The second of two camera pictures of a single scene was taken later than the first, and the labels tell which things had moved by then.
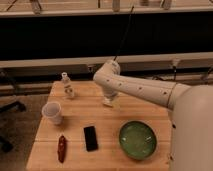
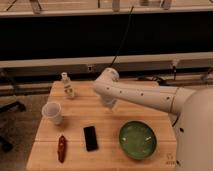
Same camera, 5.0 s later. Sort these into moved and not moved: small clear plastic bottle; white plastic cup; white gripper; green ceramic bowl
Moved: white gripper
Not moved: green ceramic bowl; white plastic cup; small clear plastic bottle
